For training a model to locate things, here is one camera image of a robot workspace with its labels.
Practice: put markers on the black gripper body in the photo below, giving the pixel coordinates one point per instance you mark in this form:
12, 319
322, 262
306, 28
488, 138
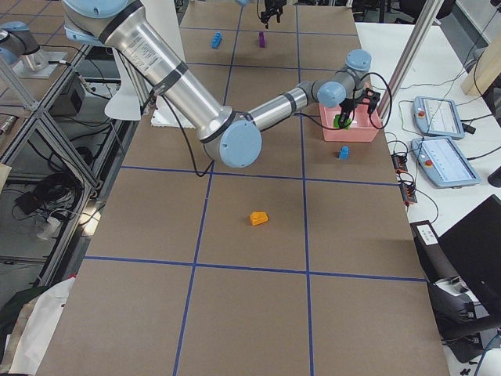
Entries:
269, 6
347, 105

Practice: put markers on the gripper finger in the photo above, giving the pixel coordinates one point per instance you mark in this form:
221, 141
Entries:
347, 118
339, 118

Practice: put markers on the green two-stud block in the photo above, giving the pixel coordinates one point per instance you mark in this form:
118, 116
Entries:
335, 126

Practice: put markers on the purple sloped block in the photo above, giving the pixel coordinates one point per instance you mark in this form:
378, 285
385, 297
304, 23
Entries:
261, 39

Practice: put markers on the orange sloped block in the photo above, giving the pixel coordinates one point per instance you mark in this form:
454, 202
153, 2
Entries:
257, 218

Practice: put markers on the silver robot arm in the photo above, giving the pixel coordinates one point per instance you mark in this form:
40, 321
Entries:
232, 138

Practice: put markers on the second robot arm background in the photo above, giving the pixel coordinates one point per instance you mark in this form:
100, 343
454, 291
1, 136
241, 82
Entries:
25, 55

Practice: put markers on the pink plastic box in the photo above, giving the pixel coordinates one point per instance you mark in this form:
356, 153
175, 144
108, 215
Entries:
363, 129

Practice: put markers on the small blue block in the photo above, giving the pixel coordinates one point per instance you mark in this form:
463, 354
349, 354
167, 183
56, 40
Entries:
344, 153

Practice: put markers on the long blue four-stud block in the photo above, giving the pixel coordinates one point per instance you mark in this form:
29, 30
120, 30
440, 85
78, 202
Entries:
216, 40

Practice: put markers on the black usb hub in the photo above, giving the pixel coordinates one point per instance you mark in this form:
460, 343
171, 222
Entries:
408, 191
399, 163

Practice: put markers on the far teach pendant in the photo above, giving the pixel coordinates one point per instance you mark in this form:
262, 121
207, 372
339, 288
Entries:
437, 117

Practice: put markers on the teach pendant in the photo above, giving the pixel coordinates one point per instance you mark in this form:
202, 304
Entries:
437, 117
443, 162

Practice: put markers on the near teach pendant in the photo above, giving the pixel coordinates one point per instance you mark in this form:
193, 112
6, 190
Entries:
443, 162

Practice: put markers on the white plastic bag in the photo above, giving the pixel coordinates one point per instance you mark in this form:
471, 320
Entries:
34, 328

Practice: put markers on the aluminium frame post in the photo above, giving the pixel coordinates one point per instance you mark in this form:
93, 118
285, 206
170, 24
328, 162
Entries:
420, 29

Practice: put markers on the aluminium frame rack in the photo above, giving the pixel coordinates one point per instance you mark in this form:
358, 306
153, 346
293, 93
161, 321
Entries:
62, 152

